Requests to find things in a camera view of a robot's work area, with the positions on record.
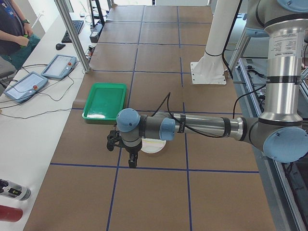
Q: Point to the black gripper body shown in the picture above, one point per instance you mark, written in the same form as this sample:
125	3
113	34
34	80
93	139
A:
132	150

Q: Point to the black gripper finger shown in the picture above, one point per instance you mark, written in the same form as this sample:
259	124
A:
132	161

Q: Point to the white round plate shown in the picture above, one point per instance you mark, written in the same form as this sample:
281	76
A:
152	146

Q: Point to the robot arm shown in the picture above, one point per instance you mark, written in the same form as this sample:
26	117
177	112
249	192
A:
277	132

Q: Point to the green plastic tray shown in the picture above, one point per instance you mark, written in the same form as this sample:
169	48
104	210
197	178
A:
104	102

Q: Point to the far teach pendant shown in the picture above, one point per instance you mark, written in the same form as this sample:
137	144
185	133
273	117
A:
59	67

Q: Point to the teach pendant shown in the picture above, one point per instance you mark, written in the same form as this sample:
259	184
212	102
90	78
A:
25	88
59	67

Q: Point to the near teach pendant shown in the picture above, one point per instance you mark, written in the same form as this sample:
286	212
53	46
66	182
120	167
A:
25	88

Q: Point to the clear water bottle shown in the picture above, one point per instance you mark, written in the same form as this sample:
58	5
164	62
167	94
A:
13	190

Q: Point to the black computer mouse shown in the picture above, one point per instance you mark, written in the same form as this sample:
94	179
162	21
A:
59	46

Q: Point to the red bottle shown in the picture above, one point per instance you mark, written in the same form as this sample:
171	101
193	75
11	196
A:
10	214

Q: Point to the person at desk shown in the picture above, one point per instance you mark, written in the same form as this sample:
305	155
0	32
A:
17	40

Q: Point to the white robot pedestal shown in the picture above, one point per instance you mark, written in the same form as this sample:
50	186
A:
209	70

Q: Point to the aluminium frame post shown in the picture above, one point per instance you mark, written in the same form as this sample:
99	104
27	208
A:
65	15

